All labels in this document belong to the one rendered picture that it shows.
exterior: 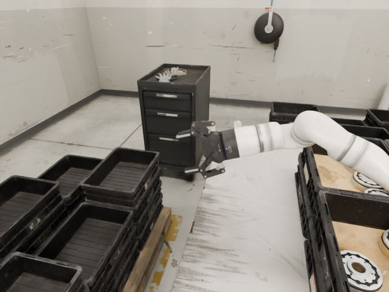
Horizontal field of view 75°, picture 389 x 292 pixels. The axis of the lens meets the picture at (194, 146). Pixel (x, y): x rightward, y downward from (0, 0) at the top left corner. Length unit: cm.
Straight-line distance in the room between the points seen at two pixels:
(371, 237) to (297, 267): 23
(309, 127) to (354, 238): 40
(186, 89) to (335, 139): 137
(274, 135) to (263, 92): 335
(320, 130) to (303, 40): 325
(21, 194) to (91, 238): 49
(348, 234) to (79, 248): 113
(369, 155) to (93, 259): 116
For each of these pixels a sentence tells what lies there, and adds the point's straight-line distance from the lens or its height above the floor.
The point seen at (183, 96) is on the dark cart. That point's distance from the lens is 188.
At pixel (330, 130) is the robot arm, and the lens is 63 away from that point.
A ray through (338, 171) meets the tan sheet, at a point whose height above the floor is 83.
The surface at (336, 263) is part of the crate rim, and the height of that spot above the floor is 93.
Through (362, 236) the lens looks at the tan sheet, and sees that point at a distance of 90.
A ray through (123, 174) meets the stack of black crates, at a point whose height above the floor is 49.
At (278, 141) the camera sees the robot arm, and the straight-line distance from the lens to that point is 62.
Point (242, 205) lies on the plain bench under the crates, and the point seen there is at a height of 70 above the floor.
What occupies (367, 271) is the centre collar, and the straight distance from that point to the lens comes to 77.
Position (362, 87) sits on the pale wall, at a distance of 416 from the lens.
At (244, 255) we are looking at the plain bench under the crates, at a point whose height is 70.
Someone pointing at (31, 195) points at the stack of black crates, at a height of 49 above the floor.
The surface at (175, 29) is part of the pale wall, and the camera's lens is 395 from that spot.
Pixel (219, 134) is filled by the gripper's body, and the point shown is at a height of 113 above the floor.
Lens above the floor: 141
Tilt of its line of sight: 30 degrees down
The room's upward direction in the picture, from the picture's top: straight up
